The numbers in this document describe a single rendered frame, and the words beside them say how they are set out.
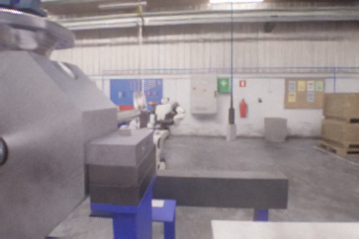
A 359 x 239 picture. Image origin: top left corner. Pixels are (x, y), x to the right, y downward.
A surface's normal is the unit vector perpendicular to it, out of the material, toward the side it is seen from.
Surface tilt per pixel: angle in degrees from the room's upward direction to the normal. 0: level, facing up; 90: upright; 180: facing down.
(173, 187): 90
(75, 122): 90
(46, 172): 90
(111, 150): 90
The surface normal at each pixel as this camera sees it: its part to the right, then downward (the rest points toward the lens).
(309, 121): -0.11, 0.04
